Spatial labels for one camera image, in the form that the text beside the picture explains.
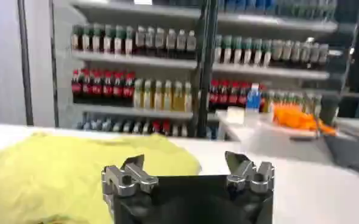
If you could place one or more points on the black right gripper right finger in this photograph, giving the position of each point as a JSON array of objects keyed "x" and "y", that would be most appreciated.
[{"x": 252, "y": 178}]

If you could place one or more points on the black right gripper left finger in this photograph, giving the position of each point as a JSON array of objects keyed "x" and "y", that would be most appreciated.
[{"x": 127, "y": 179}]

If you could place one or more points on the yellow-green shirt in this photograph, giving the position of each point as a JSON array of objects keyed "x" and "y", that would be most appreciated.
[{"x": 54, "y": 176}]

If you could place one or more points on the white plastic container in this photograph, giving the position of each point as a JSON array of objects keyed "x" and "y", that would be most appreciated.
[{"x": 235, "y": 115}]

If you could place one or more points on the orange cloth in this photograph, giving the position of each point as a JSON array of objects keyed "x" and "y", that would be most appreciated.
[{"x": 298, "y": 119}]

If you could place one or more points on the blue-label water bottle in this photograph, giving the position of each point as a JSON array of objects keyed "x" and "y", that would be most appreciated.
[{"x": 253, "y": 98}]

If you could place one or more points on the shelf rack with drink bottles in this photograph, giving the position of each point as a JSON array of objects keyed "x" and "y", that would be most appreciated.
[
  {"x": 267, "y": 54},
  {"x": 136, "y": 61}
]

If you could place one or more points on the black partition post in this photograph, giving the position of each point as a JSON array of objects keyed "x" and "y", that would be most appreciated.
[{"x": 25, "y": 61}]

